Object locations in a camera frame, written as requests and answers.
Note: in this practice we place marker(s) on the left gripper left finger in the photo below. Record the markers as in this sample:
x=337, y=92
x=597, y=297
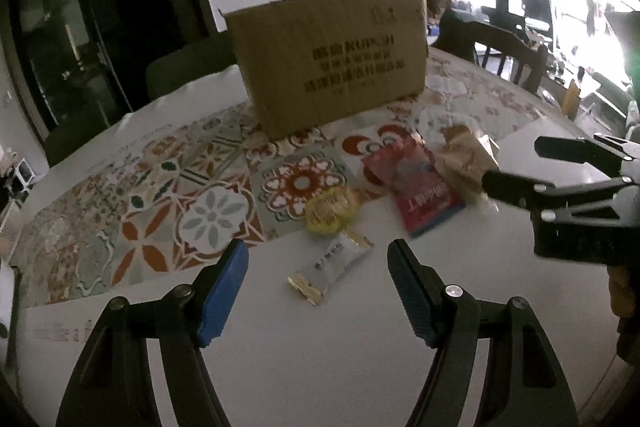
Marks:
x=111, y=384

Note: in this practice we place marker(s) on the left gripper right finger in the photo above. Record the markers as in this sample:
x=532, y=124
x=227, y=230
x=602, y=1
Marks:
x=524, y=383

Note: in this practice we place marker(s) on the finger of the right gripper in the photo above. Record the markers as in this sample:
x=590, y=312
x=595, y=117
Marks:
x=530, y=194
x=580, y=151

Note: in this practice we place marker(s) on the white gold snack packet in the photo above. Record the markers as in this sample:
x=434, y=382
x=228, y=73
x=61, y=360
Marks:
x=314, y=280

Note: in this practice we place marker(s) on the rose gold foil snack bag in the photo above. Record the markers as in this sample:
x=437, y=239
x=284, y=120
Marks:
x=463, y=160

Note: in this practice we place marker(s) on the red snack packet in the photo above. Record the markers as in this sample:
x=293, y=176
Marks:
x=423, y=197

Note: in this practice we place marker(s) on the dark wooden chair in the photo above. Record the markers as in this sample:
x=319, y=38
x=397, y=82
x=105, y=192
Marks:
x=459, y=37

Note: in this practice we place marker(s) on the yellow snack packet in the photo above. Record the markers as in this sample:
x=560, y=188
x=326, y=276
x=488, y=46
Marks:
x=332, y=211

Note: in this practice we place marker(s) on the patterned floral table mat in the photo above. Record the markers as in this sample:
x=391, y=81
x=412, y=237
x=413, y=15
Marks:
x=166, y=188

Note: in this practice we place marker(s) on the brown cardboard box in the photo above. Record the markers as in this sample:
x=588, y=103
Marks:
x=305, y=63

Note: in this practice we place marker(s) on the dark upholstered chair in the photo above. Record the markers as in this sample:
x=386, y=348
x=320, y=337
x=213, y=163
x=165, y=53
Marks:
x=197, y=60

